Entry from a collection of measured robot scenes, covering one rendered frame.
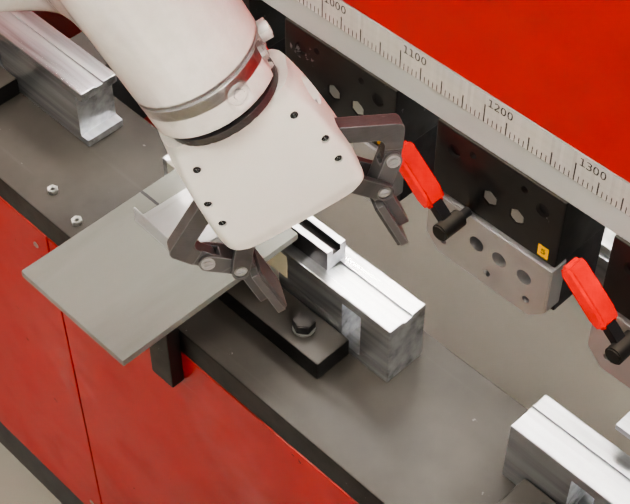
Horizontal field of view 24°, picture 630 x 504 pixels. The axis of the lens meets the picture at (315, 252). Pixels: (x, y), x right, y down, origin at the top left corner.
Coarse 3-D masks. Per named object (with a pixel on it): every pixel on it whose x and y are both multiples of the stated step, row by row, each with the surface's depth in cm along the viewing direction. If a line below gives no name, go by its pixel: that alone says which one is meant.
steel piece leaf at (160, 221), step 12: (180, 192) 172; (168, 204) 171; (180, 204) 171; (144, 216) 167; (156, 216) 170; (168, 216) 170; (180, 216) 170; (144, 228) 169; (156, 228) 166; (168, 228) 169; (204, 240) 167
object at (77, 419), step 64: (0, 256) 209; (0, 320) 226; (64, 320) 204; (0, 384) 246; (64, 384) 220; (128, 384) 199; (192, 384) 181; (64, 448) 239; (128, 448) 214; (192, 448) 194; (256, 448) 177
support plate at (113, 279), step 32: (160, 192) 173; (96, 224) 169; (128, 224) 169; (64, 256) 166; (96, 256) 166; (128, 256) 166; (160, 256) 166; (64, 288) 163; (96, 288) 163; (128, 288) 163; (160, 288) 163; (192, 288) 163; (224, 288) 163; (96, 320) 160; (128, 320) 160; (160, 320) 160; (128, 352) 157
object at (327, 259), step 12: (312, 216) 170; (300, 228) 169; (312, 228) 170; (324, 228) 169; (300, 240) 169; (312, 240) 168; (324, 240) 169; (336, 240) 168; (312, 252) 169; (324, 252) 167; (336, 252) 168; (324, 264) 168
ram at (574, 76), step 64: (384, 0) 128; (448, 0) 122; (512, 0) 116; (576, 0) 111; (384, 64) 134; (448, 64) 127; (512, 64) 120; (576, 64) 115; (576, 128) 119; (576, 192) 123
